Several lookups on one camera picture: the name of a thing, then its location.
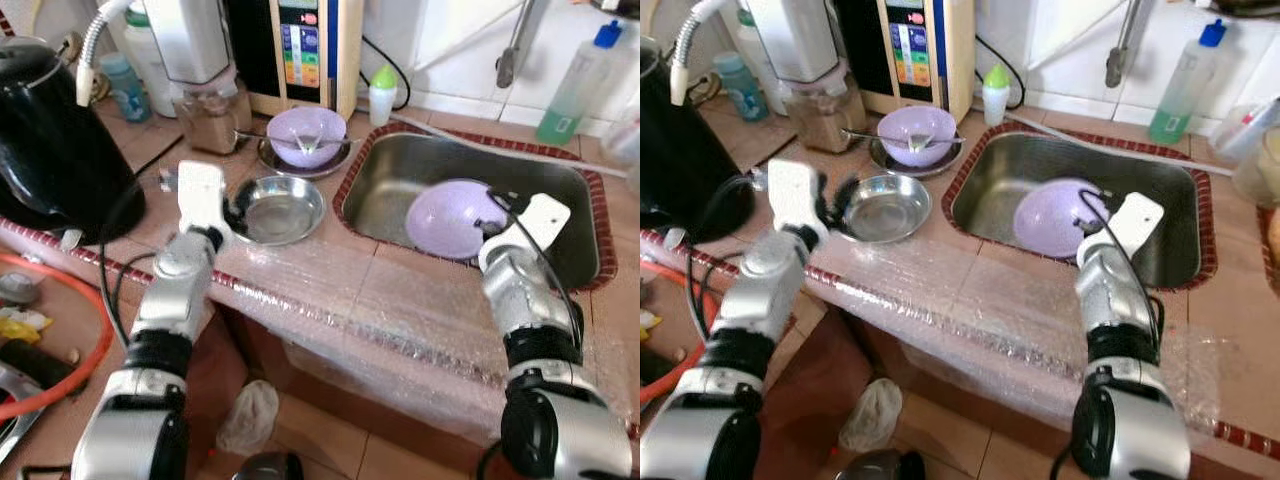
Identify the clear plastic container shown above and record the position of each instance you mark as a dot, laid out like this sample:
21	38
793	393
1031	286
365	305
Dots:
625	135
1250	150

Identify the purple plastic bowl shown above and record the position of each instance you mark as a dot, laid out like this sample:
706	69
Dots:
900	128
290	130
1050	218
450	220

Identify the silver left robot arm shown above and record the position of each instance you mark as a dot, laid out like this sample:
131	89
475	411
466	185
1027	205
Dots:
170	300
750	300

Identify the crumpled clear plastic bag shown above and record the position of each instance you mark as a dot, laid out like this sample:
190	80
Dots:
248	415
872	415

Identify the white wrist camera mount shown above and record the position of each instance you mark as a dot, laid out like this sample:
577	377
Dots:
538	225
795	198
203	195
1135	222

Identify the stainless steel sink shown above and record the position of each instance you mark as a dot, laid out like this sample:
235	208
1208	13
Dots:
1180	200
400	165

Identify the glass jar brown contents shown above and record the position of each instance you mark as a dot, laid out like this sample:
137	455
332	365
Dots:
212	122
822	122

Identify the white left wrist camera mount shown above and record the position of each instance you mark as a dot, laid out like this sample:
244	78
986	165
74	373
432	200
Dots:
203	195
795	198

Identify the shallow steel bowl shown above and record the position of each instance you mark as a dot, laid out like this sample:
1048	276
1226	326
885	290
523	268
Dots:
890	208
280	210

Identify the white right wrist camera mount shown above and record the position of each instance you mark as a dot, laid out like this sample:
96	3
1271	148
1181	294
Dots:
1135	222
538	225

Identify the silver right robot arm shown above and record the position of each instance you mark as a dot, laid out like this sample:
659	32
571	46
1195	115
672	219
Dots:
530	300
1120	300

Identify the green soap bottle blue cap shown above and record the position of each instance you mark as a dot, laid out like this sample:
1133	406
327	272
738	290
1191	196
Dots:
1182	95
572	95

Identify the water ionizer colourful panel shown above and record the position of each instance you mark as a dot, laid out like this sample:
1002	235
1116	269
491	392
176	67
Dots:
908	50
300	55

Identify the teal plastic bottle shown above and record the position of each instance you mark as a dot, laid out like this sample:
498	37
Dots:
125	92
738	92

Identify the black electric kettle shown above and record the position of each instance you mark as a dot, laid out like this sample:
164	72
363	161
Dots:
50	140
690	150

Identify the metal wall faucet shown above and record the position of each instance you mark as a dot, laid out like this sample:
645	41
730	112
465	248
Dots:
1122	55
512	55

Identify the flat steel plate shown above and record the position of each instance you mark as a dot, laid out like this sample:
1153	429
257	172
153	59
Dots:
305	172
915	172

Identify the clear bubble wrap sheet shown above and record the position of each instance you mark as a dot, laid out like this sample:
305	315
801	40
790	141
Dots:
1000	310
400	320

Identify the small white bottle green cap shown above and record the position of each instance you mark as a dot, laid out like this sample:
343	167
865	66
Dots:
382	100
995	98

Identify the white water filter unit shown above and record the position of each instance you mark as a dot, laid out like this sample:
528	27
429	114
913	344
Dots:
795	40
190	40

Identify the steel spoon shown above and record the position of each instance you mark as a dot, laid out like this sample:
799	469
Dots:
310	142
918	142

